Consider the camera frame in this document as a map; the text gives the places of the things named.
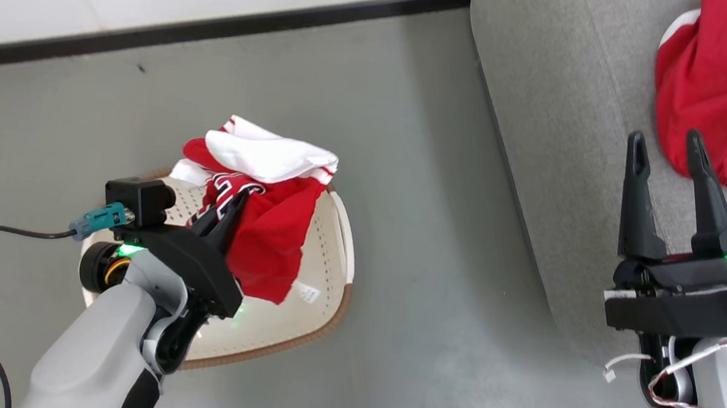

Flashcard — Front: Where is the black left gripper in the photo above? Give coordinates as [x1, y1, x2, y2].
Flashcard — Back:
[112, 177, 255, 321]

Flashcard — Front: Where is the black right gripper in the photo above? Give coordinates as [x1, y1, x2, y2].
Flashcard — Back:
[601, 122, 727, 342]

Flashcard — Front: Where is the red and white jersey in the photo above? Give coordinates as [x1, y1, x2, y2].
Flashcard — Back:
[157, 109, 343, 310]

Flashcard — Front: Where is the beige plastic laundry basket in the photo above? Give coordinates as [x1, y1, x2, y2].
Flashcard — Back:
[69, 162, 364, 386]

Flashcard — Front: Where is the grey fabric sofa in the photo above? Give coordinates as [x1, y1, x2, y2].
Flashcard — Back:
[434, 0, 727, 378]

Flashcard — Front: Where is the black cable with teal plug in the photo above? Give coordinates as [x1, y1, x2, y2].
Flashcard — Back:
[0, 190, 138, 408]

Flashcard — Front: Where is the thin white wire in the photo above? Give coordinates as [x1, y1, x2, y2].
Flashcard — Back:
[601, 350, 654, 387]

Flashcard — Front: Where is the black wall baseboard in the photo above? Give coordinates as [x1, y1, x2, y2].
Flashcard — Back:
[0, 0, 473, 126]

